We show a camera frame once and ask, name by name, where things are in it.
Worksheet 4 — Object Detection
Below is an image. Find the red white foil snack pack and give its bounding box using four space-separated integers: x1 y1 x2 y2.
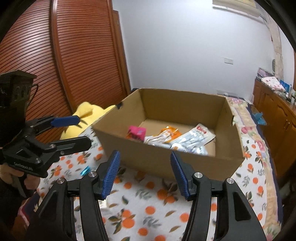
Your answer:
170 123 216 156

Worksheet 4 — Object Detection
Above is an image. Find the pink sausage bun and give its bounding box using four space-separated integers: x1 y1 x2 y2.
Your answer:
126 126 146 142

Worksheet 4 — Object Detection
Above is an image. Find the orange white chicken feet pack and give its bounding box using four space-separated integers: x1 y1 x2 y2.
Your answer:
144 126 182 149

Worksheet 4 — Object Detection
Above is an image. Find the person's left hand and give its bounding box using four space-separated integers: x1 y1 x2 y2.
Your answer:
1 164 40 190

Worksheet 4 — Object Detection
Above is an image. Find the blue foil candy wrapper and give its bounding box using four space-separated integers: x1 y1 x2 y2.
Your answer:
80 166 91 177

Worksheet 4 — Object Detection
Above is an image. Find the yellow plush toy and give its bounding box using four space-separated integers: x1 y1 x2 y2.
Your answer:
60 102 115 140

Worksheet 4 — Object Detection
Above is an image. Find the brown louvered wardrobe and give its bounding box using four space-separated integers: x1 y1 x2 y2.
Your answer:
1 1 130 120

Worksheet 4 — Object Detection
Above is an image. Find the orange print bed sheet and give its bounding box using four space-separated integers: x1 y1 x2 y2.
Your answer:
36 127 278 241

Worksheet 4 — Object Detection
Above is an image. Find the brown cardboard box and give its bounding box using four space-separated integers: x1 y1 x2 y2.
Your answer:
93 89 244 180

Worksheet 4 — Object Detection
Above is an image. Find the wooden sideboard cabinet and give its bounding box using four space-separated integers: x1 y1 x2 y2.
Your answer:
253 79 295 184

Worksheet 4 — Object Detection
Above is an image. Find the floral folded cloth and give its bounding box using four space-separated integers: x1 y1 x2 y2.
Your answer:
261 76 285 92

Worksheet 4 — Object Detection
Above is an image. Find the beige floral curtain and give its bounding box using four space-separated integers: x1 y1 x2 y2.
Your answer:
263 10 284 80

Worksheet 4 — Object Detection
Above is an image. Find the white wall switch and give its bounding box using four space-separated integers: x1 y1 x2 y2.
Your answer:
224 58 234 65

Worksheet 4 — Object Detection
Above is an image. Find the white wall air conditioner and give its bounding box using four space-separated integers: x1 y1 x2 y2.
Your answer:
212 0 261 18

